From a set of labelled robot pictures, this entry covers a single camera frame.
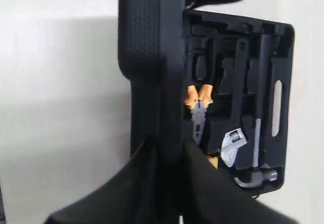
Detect pliers black orange handles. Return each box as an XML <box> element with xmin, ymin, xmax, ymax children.
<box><xmin>184</xmin><ymin>53</ymin><xmax>215</xmax><ymax>144</ymax></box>

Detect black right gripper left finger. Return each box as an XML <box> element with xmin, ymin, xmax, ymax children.
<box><xmin>45</xmin><ymin>137</ymin><xmax>158</xmax><ymax>223</ymax></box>

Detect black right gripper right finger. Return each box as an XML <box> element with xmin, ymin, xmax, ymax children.
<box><xmin>182</xmin><ymin>141</ymin><xmax>296</xmax><ymax>224</ymax></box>

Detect yellow measuring tape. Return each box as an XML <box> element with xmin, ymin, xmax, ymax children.
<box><xmin>207</xmin><ymin>156</ymin><xmax>219</xmax><ymax>169</ymax></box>

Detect black plastic tool case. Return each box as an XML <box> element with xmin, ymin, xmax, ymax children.
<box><xmin>117</xmin><ymin>0</ymin><xmax>296</xmax><ymax>224</ymax></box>

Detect adjustable wrench black handle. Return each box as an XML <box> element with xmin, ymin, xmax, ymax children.
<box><xmin>221</xmin><ymin>38</ymin><xmax>249</xmax><ymax>168</ymax></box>

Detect claw hammer black handle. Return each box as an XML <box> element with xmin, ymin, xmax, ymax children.
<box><xmin>234</xmin><ymin>35</ymin><xmax>279</xmax><ymax>189</ymax></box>

